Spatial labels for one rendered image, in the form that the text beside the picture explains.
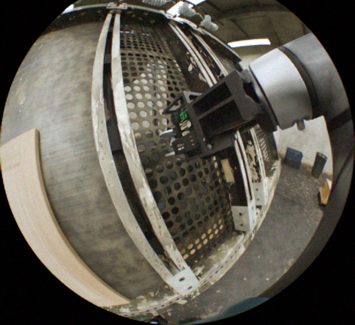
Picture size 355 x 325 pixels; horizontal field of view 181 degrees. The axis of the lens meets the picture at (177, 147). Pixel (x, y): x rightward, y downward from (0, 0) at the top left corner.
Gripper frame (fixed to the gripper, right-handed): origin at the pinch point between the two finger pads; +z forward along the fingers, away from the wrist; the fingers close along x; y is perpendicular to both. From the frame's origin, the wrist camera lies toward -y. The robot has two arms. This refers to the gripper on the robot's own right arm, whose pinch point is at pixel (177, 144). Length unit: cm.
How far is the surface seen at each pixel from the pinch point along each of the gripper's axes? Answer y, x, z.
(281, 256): -80, 151, -17
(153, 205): 10.7, 8.5, -4.8
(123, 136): 12.0, -2.2, -4.9
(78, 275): 34.6, 21.9, 0.7
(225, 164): -15.8, 9.4, 0.5
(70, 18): 39, -71, -3
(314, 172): -358, 169, -87
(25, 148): 34.7, -6.4, 0.4
